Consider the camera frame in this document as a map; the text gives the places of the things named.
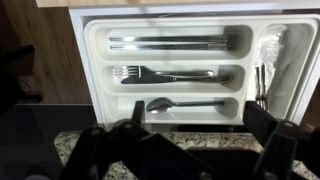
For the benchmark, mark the steel spoon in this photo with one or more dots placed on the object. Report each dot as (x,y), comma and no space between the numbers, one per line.
(160,105)

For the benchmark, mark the large steel fork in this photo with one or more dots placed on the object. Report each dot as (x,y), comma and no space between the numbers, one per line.
(126,71)

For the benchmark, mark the dark gray rug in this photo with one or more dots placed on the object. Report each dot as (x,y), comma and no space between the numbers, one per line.
(33,133)

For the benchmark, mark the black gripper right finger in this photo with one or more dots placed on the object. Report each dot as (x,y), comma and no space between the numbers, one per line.
(283,150)

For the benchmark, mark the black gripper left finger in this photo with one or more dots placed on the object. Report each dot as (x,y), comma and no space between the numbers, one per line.
(133,150)

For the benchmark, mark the white cutlery tray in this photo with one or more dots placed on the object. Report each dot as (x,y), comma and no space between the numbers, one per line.
(166,60)

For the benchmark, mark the steel knives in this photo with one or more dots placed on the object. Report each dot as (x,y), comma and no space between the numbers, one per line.
(166,38)

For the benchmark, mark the steel chopstick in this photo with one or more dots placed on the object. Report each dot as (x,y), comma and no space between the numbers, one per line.
(166,47)

